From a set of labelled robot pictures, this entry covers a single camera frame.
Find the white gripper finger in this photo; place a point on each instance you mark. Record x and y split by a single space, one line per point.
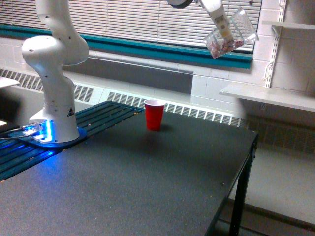
222 23

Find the clear plastic cup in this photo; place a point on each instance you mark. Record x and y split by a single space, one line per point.
243 33

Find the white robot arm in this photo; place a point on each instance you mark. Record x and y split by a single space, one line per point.
47 55

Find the teal window sill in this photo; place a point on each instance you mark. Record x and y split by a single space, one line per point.
168 52

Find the red plastic cup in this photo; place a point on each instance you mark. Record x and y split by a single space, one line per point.
154 112

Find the black table leg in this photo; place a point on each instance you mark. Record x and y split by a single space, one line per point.
241 191

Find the white object at left edge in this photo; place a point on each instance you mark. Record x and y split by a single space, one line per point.
7 82

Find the white upper wall shelf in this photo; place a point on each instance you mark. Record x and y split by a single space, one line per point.
299 26

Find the white wall shelf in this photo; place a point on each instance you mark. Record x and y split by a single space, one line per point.
299 26
273 96

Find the white shelf bracket rail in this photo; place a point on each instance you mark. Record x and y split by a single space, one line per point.
277 30

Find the white lower wall shelf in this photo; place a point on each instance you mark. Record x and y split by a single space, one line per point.
273 96

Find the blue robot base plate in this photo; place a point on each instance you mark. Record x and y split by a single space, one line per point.
32 142

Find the slotted aluminium rail bed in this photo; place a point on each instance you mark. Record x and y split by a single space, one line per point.
16 157

